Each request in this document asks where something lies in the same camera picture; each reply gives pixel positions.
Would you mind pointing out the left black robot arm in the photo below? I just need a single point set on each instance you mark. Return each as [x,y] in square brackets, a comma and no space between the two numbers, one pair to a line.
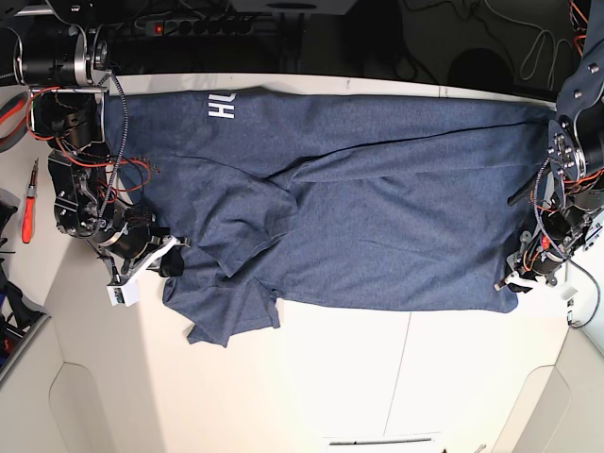
[567,192]

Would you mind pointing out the orange handled pliers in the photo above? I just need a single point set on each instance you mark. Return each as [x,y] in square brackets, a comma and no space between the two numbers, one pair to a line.
[13,126]

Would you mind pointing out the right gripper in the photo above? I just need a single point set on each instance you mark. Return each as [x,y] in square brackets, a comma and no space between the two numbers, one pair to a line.
[128,256]

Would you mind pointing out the orange handled screwdriver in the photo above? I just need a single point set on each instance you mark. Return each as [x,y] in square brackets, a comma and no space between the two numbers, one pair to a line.
[27,228]

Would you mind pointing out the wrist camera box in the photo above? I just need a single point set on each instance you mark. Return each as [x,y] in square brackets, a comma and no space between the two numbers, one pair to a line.
[571,322]
[125,293]

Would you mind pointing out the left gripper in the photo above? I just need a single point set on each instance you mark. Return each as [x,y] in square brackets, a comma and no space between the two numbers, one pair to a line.
[523,275]

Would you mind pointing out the white vent panel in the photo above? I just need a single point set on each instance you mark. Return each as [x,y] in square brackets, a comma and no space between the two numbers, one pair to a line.
[408,443]

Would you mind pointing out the dark blue t-shirt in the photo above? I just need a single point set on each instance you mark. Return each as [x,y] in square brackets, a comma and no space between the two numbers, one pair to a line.
[342,201]

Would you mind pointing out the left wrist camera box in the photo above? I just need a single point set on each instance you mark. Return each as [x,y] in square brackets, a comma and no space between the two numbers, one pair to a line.
[571,322]

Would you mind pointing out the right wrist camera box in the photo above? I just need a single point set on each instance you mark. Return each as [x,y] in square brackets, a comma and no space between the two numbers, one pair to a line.
[125,293]

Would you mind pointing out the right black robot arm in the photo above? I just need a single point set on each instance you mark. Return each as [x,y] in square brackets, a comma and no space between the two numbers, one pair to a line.
[59,51]

